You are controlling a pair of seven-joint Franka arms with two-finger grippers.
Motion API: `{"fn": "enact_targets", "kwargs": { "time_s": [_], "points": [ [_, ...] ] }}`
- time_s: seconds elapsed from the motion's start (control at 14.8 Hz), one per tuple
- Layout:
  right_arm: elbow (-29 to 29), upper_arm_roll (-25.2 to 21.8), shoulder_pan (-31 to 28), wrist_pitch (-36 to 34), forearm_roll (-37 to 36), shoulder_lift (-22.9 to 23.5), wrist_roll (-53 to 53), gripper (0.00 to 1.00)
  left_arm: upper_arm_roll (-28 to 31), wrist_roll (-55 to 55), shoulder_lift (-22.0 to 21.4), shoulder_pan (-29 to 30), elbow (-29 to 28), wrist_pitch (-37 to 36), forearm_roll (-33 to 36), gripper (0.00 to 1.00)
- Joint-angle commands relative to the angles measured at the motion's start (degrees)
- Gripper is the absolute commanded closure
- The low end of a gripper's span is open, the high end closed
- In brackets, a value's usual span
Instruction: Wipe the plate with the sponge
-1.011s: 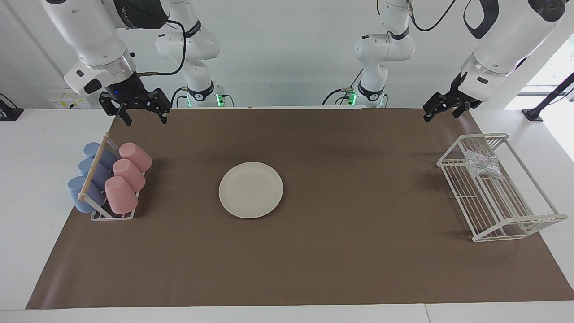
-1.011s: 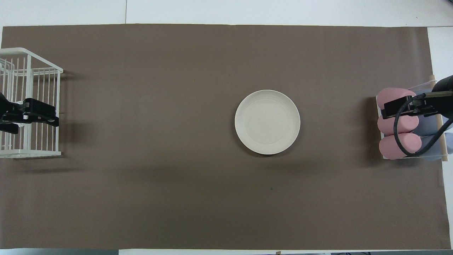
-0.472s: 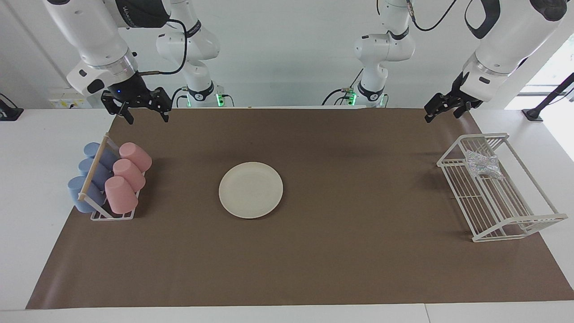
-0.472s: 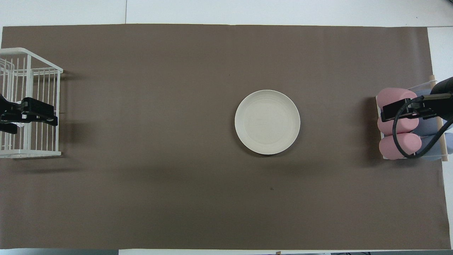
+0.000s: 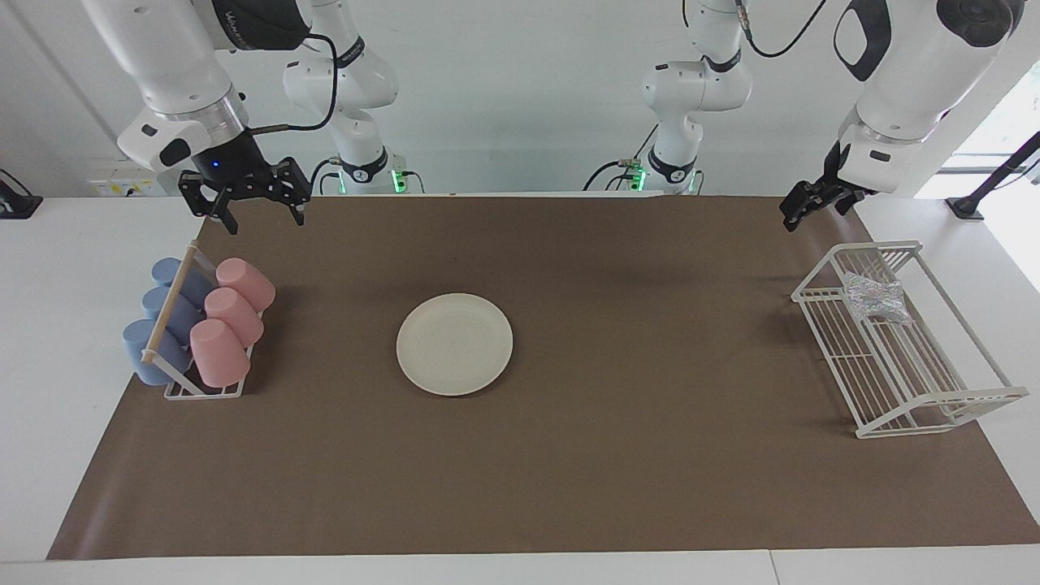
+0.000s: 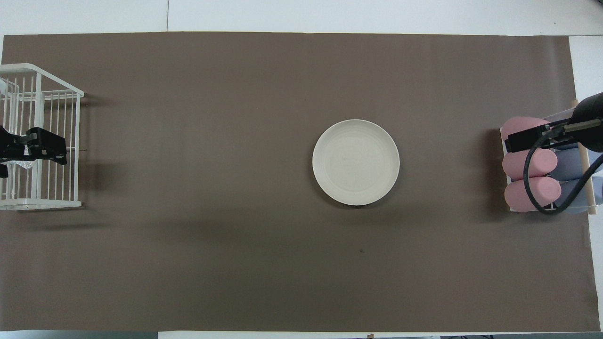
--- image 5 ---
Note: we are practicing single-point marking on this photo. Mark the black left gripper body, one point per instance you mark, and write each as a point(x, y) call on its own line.
point(835, 187)

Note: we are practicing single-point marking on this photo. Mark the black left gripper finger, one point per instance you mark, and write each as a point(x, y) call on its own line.
point(847, 205)
point(800, 203)

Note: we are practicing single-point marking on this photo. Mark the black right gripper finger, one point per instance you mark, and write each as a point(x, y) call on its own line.
point(299, 211)
point(231, 221)

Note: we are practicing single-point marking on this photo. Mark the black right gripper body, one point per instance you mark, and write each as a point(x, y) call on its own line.
point(231, 166)

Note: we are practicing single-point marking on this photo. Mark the clear crinkly packet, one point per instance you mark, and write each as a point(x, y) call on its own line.
point(876, 299)

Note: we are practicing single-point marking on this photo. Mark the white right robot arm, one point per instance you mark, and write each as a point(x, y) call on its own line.
point(179, 65)

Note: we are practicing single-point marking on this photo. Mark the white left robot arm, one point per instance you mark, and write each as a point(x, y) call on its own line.
point(918, 73)

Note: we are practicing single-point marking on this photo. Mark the cream round plate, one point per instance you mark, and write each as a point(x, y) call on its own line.
point(455, 345)

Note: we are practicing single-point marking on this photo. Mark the pink plastic cup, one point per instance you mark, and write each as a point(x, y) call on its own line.
point(236, 315)
point(246, 282)
point(219, 353)

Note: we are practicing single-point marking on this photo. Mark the blue plastic cup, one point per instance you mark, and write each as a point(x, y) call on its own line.
point(166, 272)
point(140, 345)
point(156, 305)

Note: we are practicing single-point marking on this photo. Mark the black table clamp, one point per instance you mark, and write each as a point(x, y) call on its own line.
point(16, 203)

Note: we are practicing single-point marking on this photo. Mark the brown table mat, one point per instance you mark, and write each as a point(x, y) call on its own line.
point(569, 471)

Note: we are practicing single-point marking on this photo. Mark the white wall socket box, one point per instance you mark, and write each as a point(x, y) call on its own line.
point(114, 187)

